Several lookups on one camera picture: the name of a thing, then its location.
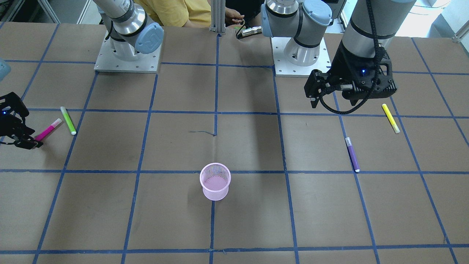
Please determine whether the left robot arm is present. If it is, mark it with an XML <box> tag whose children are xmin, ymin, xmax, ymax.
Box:
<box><xmin>260</xmin><ymin>0</ymin><xmax>415</xmax><ymax>115</ymax></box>

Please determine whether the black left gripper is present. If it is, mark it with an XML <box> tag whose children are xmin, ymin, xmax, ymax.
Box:
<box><xmin>304</xmin><ymin>43</ymin><xmax>398</xmax><ymax>109</ymax></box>

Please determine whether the pink pen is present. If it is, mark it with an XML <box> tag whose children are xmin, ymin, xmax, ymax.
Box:
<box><xmin>34</xmin><ymin>118</ymin><xmax>62</xmax><ymax>142</ymax></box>

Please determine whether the purple pen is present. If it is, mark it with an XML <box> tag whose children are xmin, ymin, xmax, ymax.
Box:
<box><xmin>344</xmin><ymin>137</ymin><xmax>361</xmax><ymax>173</ymax></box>

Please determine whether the green pen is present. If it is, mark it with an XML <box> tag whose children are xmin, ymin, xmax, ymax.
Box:
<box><xmin>60</xmin><ymin>106</ymin><xmax>77</xmax><ymax>135</ymax></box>

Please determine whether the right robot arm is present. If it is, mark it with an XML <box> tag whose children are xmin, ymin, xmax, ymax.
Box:
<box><xmin>0</xmin><ymin>0</ymin><xmax>164</xmax><ymax>149</ymax></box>

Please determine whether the pink mesh cup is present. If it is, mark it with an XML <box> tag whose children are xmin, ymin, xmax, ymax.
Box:
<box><xmin>199</xmin><ymin>163</ymin><xmax>231</xmax><ymax>202</ymax></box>

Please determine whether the yellow pen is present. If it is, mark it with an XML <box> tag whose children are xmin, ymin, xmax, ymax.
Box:
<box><xmin>381</xmin><ymin>103</ymin><xmax>400</xmax><ymax>134</ymax></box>

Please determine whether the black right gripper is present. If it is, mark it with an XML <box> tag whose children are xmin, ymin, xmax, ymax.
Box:
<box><xmin>0</xmin><ymin>92</ymin><xmax>44</xmax><ymax>149</ymax></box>

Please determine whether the person in yellow shirt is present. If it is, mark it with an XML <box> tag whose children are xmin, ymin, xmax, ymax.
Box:
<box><xmin>136</xmin><ymin>0</ymin><xmax>245</xmax><ymax>28</ymax></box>

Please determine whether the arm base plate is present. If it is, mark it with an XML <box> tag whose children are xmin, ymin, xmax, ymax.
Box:
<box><xmin>94</xmin><ymin>37</ymin><xmax>163</xmax><ymax>74</ymax></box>
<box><xmin>271</xmin><ymin>37</ymin><xmax>331</xmax><ymax>77</ymax></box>

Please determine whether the aluminium frame post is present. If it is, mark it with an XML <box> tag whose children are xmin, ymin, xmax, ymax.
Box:
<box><xmin>210</xmin><ymin>0</ymin><xmax>225</xmax><ymax>35</ymax></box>

